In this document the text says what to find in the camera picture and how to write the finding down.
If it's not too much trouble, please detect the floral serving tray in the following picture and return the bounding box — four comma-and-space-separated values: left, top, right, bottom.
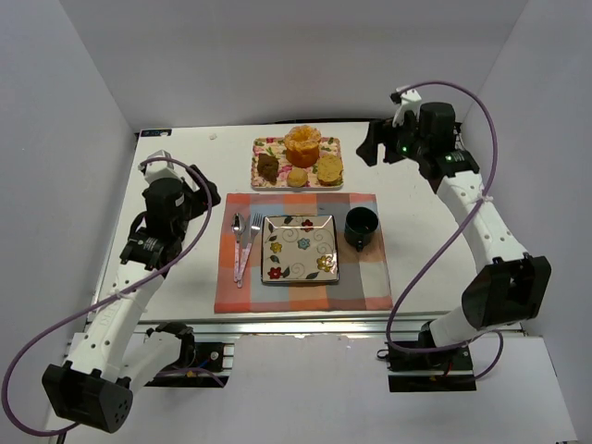
251, 137, 345, 191

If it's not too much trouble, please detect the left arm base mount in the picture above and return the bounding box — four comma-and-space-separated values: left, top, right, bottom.
145, 322, 231, 389

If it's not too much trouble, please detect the seeded bread sandwich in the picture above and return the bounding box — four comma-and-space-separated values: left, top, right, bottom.
317, 154, 343, 186

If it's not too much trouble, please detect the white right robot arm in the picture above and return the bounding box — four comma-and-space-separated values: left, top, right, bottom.
356, 102, 551, 354

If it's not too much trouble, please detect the small round bun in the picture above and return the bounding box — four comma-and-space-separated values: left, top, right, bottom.
286, 167, 308, 188

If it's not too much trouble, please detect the silver fork pink handle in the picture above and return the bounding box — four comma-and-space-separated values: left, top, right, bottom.
237, 213, 264, 288

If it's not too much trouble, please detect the brown chocolate croissant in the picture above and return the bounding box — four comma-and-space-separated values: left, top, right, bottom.
257, 154, 279, 185

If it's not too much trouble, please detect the tall orange bundt cake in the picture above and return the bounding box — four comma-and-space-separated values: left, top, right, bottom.
284, 125, 322, 168

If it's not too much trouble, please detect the dark green mug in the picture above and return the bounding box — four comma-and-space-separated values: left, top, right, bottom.
344, 207, 378, 252

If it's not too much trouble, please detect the silver spoon pink handle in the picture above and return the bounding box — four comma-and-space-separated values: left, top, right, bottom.
231, 213, 246, 282

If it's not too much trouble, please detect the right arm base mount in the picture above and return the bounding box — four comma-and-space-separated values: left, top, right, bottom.
376, 323, 476, 393

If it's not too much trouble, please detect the square floral ceramic plate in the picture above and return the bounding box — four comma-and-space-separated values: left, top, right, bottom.
261, 215, 339, 285

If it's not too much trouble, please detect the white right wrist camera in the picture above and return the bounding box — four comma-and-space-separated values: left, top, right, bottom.
390, 85, 422, 128

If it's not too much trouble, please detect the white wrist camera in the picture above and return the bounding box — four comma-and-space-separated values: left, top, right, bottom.
138, 150, 184, 185
390, 85, 422, 128

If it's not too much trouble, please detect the checkered orange placemat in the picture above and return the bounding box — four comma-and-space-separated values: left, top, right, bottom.
214, 192, 392, 314

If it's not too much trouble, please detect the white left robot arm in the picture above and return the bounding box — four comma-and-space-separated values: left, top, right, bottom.
42, 162, 220, 433

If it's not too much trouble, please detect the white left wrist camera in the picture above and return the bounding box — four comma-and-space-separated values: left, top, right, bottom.
138, 150, 184, 185

